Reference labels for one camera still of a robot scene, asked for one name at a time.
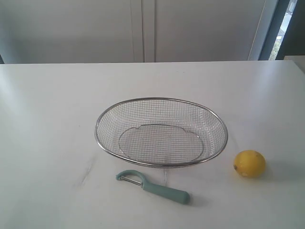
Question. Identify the teal handled peeler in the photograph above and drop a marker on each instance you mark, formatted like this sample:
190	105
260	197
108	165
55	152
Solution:
139	179

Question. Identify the yellow lemon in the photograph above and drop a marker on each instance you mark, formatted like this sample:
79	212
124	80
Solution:
249	163

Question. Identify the oval steel mesh basket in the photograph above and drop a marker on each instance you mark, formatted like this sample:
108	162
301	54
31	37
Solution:
161	132

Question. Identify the white cabinet doors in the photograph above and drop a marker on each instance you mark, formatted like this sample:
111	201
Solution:
92	31

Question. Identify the window with dark frame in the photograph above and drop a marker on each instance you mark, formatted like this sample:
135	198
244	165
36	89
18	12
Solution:
286	32

